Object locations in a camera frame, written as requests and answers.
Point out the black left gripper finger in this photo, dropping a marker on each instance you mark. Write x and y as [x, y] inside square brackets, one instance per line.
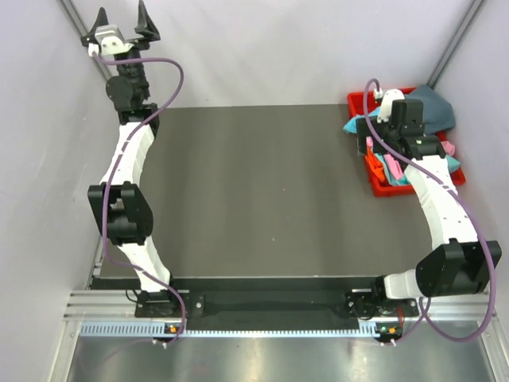
[146, 27]
[101, 20]

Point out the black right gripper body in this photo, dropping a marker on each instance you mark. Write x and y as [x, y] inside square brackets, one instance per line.
[387, 132]

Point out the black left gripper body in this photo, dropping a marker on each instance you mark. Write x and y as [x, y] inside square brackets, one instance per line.
[138, 44]

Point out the pink t shirt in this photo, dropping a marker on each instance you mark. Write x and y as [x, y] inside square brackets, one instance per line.
[447, 145]

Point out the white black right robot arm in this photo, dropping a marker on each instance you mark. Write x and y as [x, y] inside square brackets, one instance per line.
[461, 261]

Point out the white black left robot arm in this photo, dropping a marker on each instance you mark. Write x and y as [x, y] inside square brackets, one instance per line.
[123, 215]

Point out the grey blue t shirt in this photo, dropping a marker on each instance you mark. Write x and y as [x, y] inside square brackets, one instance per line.
[438, 113]

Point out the orange t shirt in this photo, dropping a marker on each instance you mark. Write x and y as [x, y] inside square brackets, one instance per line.
[375, 166]

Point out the light blue t shirt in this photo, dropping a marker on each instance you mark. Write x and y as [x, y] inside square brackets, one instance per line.
[350, 126]

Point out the red plastic bin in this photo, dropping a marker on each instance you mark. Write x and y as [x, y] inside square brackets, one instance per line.
[355, 106]

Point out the teal t shirt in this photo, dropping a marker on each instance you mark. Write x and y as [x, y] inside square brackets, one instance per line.
[394, 172]

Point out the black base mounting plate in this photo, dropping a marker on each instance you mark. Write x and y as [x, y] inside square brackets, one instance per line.
[343, 304]

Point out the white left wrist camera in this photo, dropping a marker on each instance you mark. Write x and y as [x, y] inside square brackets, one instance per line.
[108, 41]

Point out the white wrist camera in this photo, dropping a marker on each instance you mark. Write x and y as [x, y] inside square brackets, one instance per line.
[386, 99]
[108, 41]

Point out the left aluminium corner post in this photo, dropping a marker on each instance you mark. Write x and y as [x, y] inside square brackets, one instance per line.
[74, 18]

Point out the aluminium corner post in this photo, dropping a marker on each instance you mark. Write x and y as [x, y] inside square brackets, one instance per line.
[465, 24]
[74, 18]

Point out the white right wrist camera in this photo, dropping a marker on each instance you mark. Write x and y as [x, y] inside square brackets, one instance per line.
[386, 99]

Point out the right aluminium corner post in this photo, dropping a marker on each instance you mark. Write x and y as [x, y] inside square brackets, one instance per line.
[465, 24]

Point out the slotted cable duct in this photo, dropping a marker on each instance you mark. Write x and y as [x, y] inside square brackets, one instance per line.
[168, 330]

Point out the aluminium frame rail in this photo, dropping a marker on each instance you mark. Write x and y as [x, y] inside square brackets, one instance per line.
[113, 306]

